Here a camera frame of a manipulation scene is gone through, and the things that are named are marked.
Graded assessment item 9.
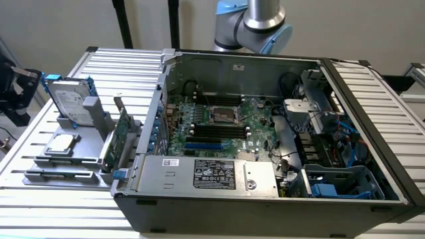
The green motherboard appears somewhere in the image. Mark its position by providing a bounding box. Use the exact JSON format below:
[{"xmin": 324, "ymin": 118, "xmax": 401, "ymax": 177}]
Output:
[{"xmin": 162, "ymin": 91, "xmax": 284, "ymax": 165}]

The silver chipset heatsink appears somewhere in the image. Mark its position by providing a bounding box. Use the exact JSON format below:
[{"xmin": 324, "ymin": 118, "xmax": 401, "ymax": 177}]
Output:
[{"xmin": 236, "ymin": 152, "xmax": 259, "ymax": 163}]

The silver CPU chip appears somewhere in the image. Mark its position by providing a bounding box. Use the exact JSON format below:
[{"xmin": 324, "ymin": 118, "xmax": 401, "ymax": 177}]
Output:
[{"xmin": 44, "ymin": 133, "xmax": 82, "ymax": 154}]

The blue-grey disk bay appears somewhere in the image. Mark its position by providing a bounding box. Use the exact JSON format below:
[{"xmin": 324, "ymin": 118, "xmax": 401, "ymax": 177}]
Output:
[{"xmin": 295, "ymin": 162, "xmax": 387, "ymax": 200}]

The red wire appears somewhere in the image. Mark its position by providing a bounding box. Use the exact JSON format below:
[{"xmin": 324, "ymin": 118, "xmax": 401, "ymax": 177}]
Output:
[{"xmin": 357, "ymin": 138, "xmax": 371, "ymax": 156}]

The black stand pole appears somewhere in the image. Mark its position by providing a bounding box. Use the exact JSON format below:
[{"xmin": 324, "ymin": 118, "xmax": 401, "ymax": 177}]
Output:
[
  {"xmin": 111, "ymin": 0, "xmax": 135, "ymax": 49},
  {"xmin": 167, "ymin": 0, "xmax": 183, "ymax": 50}
]

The silver power supply unit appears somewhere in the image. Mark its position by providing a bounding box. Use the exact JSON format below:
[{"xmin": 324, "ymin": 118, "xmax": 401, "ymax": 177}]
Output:
[{"xmin": 130, "ymin": 155, "xmax": 280, "ymax": 199}]

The black open PC case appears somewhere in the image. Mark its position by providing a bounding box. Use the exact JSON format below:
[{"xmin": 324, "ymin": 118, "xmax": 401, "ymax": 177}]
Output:
[{"xmin": 111, "ymin": 48, "xmax": 425, "ymax": 234}]

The blue data wire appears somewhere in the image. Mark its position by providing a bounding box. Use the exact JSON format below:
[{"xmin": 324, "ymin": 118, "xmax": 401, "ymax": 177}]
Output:
[{"xmin": 335, "ymin": 119, "xmax": 363, "ymax": 168}]

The black bracket block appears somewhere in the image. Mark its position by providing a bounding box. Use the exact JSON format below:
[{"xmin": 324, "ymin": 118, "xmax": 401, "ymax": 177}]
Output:
[{"xmin": 381, "ymin": 74, "xmax": 417, "ymax": 92}]

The thin black cable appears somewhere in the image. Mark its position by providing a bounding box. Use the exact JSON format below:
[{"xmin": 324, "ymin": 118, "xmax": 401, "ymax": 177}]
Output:
[{"xmin": 0, "ymin": 126, "xmax": 18, "ymax": 151}]

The hard disk in blue carrier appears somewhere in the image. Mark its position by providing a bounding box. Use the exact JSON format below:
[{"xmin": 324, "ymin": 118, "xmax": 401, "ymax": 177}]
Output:
[{"xmin": 43, "ymin": 73, "xmax": 96, "ymax": 128}]

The blue expansion slot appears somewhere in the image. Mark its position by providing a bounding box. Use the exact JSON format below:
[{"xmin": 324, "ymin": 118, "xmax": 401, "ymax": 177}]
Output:
[{"xmin": 184, "ymin": 141, "xmax": 224, "ymax": 152}]

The grey parts rack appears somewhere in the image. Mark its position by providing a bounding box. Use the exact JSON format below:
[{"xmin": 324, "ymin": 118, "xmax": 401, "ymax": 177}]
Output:
[{"xmin": 20, "ymin": 96, "xmax": 144, "ymax": 187}]

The aluminium frame profile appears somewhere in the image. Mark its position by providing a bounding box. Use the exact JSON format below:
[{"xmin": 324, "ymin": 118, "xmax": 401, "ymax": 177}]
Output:
[{"xmin": 400, "ymin": 63, "xmax": 425, "ymax": 102}]

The green graphics card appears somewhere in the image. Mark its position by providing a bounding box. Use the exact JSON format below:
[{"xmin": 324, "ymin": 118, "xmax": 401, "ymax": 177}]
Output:
[{"xmin": 99, "ymin": 92, "xmax": 135, "ymax": 173}]

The black cable on table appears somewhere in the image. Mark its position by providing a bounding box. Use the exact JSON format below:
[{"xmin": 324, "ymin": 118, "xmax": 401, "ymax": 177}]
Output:
[{"xmin": 331, "ymin": 57, "xmax": 401, "ymax": 96}]

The black RAM slot bank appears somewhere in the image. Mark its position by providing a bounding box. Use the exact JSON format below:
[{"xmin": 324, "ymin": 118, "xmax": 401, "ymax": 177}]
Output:
[
  {"xmin": 192, "ymin": 92, "xmax": 245, "ymax": 107},
  {"xmin": 192, "ymin": 122, "xmax": 251, "ymax": 139}
]

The CPU socket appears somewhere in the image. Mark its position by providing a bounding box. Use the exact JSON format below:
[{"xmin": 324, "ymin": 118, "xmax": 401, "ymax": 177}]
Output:
[{"xmin": 201, "ymin": 105, "xmax": 249, "ymax": 125}]

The metal drive cage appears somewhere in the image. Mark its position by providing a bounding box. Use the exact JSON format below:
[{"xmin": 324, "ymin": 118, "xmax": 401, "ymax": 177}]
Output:
[{"xmin": 283, "ymin": 69, "xmax": 347, "ymax": 133}]

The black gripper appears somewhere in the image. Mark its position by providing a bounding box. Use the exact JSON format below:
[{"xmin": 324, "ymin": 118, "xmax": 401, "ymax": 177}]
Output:
[{"xmin": 0, "ymin": 56, "xmax": 44, "ymax": 126}]

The black expansion slot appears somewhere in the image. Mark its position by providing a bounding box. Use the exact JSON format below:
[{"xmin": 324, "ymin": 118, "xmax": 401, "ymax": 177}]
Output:
[{"xmin": 184, "ymin": 135, "xmax": 223, "ymax": 144}]

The blue case latch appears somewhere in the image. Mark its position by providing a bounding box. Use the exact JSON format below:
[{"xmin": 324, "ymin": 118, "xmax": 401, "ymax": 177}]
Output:
[{"xmin": 112, "ymin": 168, "xmax": 130, "ymax": 180}]

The black case fan block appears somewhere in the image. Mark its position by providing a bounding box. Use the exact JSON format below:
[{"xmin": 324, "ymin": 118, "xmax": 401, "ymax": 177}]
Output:
[{"xmin": 296, "ymin": 131, "xmax": 335, "ymax": 166}]

